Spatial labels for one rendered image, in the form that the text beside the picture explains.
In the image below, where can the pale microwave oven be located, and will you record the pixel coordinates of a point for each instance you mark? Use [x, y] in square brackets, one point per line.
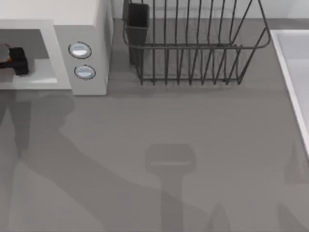
[99, 48]

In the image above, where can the round silver microwave knob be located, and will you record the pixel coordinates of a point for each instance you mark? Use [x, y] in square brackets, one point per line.
[80, 50]
[84, 72]

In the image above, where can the white sink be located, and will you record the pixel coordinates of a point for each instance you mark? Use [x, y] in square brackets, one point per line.
[295, 72]

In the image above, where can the dark grey cutlery holder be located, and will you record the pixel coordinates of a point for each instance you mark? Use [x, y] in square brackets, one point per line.
[136, 31]

